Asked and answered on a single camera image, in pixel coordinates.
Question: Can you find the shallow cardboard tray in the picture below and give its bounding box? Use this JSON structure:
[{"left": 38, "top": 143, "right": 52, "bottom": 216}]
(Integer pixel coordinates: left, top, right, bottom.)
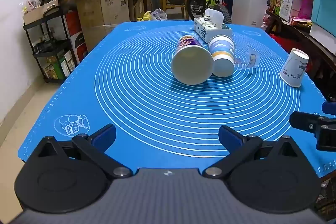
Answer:
[{"left": 22, "top": 0, "right": 60, "bottom": 25}]

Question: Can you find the pink bag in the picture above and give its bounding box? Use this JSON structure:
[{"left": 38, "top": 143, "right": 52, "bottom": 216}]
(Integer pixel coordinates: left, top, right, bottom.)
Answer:
[{"left": 298, "top": 0, "right": 315, "bottom": 19}]

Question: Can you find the clear plastic bag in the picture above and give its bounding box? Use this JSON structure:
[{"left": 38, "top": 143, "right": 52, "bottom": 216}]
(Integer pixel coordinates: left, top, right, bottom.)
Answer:
[{"left": 150, "top": 8, "right": 168, "bottom": 21}]

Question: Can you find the white storage box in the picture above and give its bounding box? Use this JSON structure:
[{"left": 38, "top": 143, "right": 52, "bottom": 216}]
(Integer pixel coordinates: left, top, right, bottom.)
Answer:
[{"left": 309, "top": 21, "right": 336, "bottom": 55}]

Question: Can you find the blue and yellow paper cup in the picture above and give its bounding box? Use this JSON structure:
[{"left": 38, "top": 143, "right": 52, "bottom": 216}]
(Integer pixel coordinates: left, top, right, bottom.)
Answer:
[{"left": 208, "top": 35, "right": 236, "bottom": 78}]

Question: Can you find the dark wooden side table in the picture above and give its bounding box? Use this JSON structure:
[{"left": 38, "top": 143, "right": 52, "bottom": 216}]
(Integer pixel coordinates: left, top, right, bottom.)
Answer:
[{"left": 265, "top": 9, "right": 336, "bottom": 100}]

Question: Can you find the yellow toy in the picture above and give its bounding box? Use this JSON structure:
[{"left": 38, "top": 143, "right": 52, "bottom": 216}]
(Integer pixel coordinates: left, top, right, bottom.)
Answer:
[{"left": 136, "top": 11, "right": 153, "bottom": 22}]

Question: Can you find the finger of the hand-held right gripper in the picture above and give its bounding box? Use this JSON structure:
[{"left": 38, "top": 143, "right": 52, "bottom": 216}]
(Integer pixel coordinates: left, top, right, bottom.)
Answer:
[
  {"left": 322, "top": 101, "right": 336, "bottom": 115},
  {"left": 290, "top": 111, "right": 336, "bottom": 151}
]

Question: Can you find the white blue-print tissue box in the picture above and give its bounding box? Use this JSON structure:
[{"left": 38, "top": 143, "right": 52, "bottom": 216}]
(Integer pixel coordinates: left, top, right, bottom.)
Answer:
[{"left": 194, "top": 9, "right": 233, "bottom": 44}]

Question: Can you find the purple print paper cup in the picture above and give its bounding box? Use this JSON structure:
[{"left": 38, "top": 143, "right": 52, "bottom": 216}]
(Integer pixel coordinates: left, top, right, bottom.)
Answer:
[{"left": 171, "top": 35, "right": 214, "bottom": 85}]

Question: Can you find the blue silicone baking mat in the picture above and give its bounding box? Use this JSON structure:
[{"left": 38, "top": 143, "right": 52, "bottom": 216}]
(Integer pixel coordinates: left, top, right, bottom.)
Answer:
[{"left": 17, "top": 20, "right": 336, "bottom": 179}]

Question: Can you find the teal storage bin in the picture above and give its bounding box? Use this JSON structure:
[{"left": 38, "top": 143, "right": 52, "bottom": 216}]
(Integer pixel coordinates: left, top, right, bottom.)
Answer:
[{"left": 311, "top": 0, "right": 336, "bottom": 30}]

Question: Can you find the black shelf rack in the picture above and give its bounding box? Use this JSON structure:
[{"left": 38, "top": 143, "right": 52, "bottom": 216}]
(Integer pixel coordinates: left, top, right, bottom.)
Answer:
[{"left": 23, "top": 5, "right": 79, "bottom": 83}]

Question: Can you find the red and white box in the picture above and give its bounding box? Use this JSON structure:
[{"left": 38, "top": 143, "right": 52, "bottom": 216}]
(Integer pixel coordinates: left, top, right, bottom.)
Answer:
[{"left": 65, "top": 10, "right": 89, "bottom": 64}]

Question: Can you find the clear plastic cup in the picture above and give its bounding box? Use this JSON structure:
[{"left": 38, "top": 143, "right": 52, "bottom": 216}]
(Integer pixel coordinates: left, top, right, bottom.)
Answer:
[{"left": 236, "top": 47, "right": 260, "bottom": 70}]

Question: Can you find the large brown cardboard box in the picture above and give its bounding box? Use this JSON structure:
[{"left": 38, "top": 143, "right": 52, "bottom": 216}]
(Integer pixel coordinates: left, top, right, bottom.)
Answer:
[{"left": 76, "top": 0, "right": 131, "bottom": 30}]

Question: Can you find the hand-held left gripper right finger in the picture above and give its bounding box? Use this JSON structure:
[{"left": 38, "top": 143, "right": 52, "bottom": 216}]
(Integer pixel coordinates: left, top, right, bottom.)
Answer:
[{"left": 202, "top": 124, "right": 300, "bottom": 179}]

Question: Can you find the green and white box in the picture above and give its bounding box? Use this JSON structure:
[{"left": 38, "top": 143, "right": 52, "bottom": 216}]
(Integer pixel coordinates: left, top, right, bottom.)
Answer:
[{"left": 274, "top": 0, "right": 295, "bottom": 18}]

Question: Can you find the white blue-print paper cup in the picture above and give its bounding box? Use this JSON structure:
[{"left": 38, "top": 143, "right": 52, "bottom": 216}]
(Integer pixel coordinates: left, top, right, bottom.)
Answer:
[{"left": 280, "top": 48, "right": 310, "bottom": 88}]

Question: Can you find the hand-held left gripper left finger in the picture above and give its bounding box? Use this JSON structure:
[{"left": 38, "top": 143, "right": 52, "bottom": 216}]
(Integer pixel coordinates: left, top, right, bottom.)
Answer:
[{"left": 37, "top": 123, "right": 133, "bottom": 179}]

